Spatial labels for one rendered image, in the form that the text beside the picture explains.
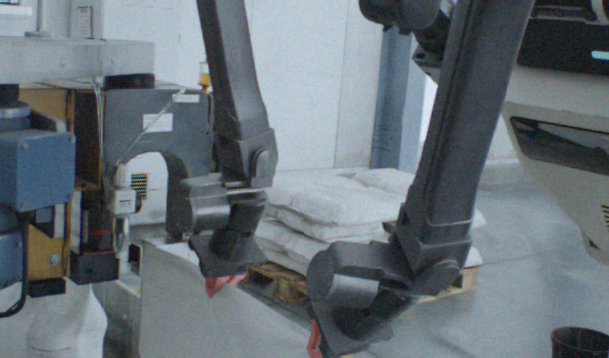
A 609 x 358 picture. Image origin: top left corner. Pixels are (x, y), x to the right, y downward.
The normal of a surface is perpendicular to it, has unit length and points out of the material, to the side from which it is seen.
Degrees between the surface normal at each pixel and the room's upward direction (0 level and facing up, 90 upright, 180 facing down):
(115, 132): 90
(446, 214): 108
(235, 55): 94
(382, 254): 34
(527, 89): 40
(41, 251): 90
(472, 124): 121
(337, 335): 46
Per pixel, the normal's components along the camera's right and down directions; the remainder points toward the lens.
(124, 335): -0.77, 0.05
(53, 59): 0.97, 0.12
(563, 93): -0.43, -0.72
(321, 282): -0.85, -0.21
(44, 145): 0.90, 0.15
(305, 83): 0.63, 0.19
